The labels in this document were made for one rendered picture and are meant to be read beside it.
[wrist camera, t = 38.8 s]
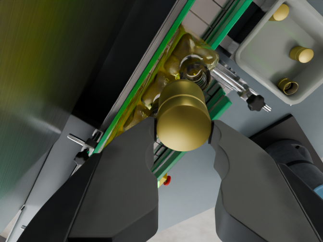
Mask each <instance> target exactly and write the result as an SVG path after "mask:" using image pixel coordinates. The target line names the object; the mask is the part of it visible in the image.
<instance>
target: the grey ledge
mask: <svg viewBox="0 0 323 242"><path fill-rule="evenodd" d="M98 125H99V126H101V124H100V123H99V122H97V121H95V120H93V119H92V118H90V117H88V116H87V115H85V114H83V113H81V112H80V111H77V110H76V109H73V111H72V113H71V115H70V117H69V119H68V121H67V123H66V125H65V127H64V129H63V131H62V133H61V135H60V137H59V139H58V140H57V141H56V142H55V143H54V144H53V146H52V148H51V150H50V152H49V154H48V157H47V159H46V161H45V163H44V165H43V167H42V169H41V171H40V173H39V175H38V177H37V180H36V182H35V184H34V186H33V188H32V190H31V192H30V194H29V196H28V198H27V200H26V203H25V205H24V206H23V207H22V209H21V210H20V212H19V214H18V216H17V218H16V221H15V223H14V225H13V227H12V229H11V231H10V233H9V235H8V237H7V240H6V242H17V240H18V238H19V237H20V235H21V234H22V232H23V231H24V230H23V229H21V226H22V225H25V226H27V225H28V224H29V222H30V221H31V219H32V218H33V217H34V216H35V214H36V213H37V212H38V211H39V210H40V209H41V207H42V206H43V205H44V204H45V203H46V202H47V201H48V200H49V199H50V198H51V196H52V195H53V194H54V193H55V192H56V191H57V190H58V189H59V188H60V187H61V186H62V185H63V184H64V183H65V182H66V181H67V180H68V179H69V178H70V176H71V175H72V173H73V171H74V169H75V168H76V166H77V163H76V162H74V158H75V156H76V155H77V153H78V152H82V150H81V148H82V147H83V146H82V145H81V144H79V143H77V142H75V141H73V140H71V139H69V138H68V137H67V136H68V134H70V133H71V134H73V135H75V136H77V137H79V138H80V139H82V140H84V141H86V140H87V139H88V138H90V139H91V138H92V136H93V135H92V134H93V132H94V130H95V129H96V127H97V126H98Z"/></svg>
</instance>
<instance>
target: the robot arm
mask: <svg viewBox="0 0 323 242"><path fill-rule="evenodd" d="M156 122H157V118H154V117H147V118H145V119H144V120H142V121H141V122H139V123H138V124H136V125H134V126H133V127H131V128H130V129H128V130H126V131H125V132H123V133H122V134H120V135H119V136H117V137H116V138H114V139H113V140H112V141H111V142H110V143H108V144H107V145H106V146H105V147H104V148H103V150H102V151H101V152H100V153H93V154H92V155H91V156H90V157H89V158H88V159H87V160H86V161H85V163H84V164H83V165H82V166H81V167H80V168H79V169H78V170H77V171H76V172H75V173H74V174H73V175H72V176H71V177H70V178H69V179H68V180H67V181H66V182H65V183H64V184H63V185H62V186H61V187H60V188H59V189H58V190H57V191H56V192H55V193H54V194H53V195H52V196H51V198H50V199H49V200H48V201H47V202H46V203H45V204H44V205H43V206H42V207H41V209H40V210H39V211H38V212H37V213H36V214H35V216H34V217H33V218H32V219H31V221H30V222H29V224H28V225H27V226H26V228H25V229H24V231H23V232H22V234H21V235H20V237H19V238H18V240H17V242H146V241H148V240H149V239H150V238H152V237H153V236H154V235H155V234H156V232H157V230H158V213H159V196H158V180H157V178H156V176H155V175H154V174H153V173H152V172H151V170H150V169H151V168H152V166H153V164H154V141H157V133H156ZM208 144H211V146H212V147H213V149H214V150H215V153H216V155H215V161H214V165H213V167H214V169H215V170H216V171H217V173H218V174H219V176H220V178H221V180H222V181H221V185H220V189H219V193H218V197H217V201H216V205H215V210H214V212H215V228H216V234H217V236H218V237H219V239H220V240H221V241H222V242H323V173H322V172H321V171H320V170H319V169H318V168H317V167H316V166H315V165H314V163H313V161H312V158H311V155H310V153H309V151H308V150H307V148H306V147H305V146H304V145H302V144H301V143H299V142H297V141H294V140H282V141H278V142H275V143H273V144H271V145H269V146H268V147H267V148H266V149H265V150H263V149H262V148H261V147H260V146H258V145H257V144H256V143H255V142H253V141H252V140H250V139H249V138H247V137H246V136H244V135H243V134H241V133H240V132H238V131H236V130H235V129H233V128H232V127H230V126H229V125H227V124H226V123H224V122H222V121H221V120H211V134H210V136H209V138H208Z"/></svg>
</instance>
